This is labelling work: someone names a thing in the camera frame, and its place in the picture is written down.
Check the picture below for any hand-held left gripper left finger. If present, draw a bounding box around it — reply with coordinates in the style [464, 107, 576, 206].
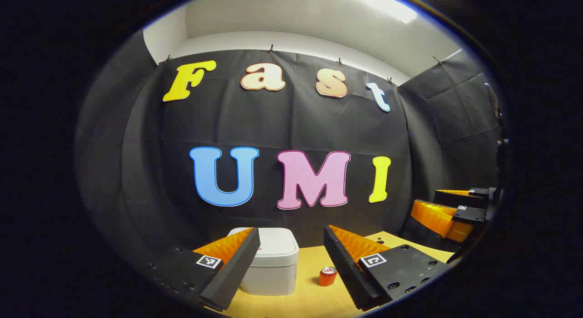
[137, 227, 261, 312]

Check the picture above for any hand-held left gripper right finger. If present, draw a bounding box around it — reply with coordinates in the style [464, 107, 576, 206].
[323, 225, 451, 312]

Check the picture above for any red pop can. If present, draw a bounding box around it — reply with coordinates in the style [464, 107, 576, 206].
[318, 266, 338, 287]

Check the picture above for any grey desktop garbage bin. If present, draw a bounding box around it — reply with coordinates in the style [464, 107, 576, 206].
[226, 227, 300, 296]

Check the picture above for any wooden desktop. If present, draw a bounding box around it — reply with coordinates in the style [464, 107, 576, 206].
[207, 231, 456, 318]

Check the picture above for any black backdrop cloth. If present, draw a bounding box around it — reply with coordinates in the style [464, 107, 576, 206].
[75, 31, 506, 282]

